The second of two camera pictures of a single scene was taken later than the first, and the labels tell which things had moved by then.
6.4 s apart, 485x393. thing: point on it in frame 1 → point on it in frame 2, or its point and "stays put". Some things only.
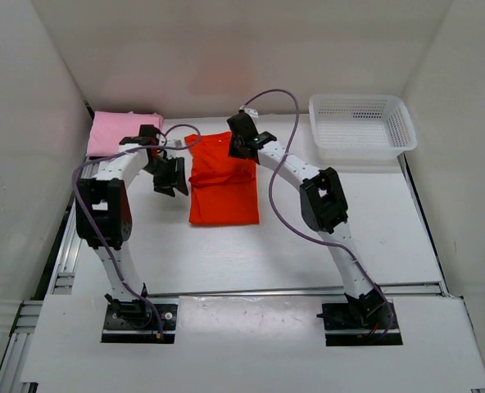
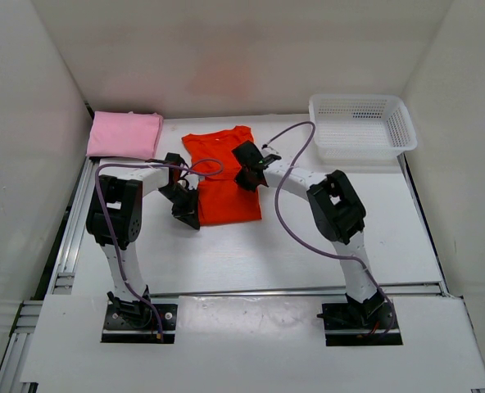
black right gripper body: (234, 147) → (244, 181)
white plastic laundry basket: (360, 128) stays put
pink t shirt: (108, 128) stays put
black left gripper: (178, 180) → (188, 214)
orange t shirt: (224, 188) stays put
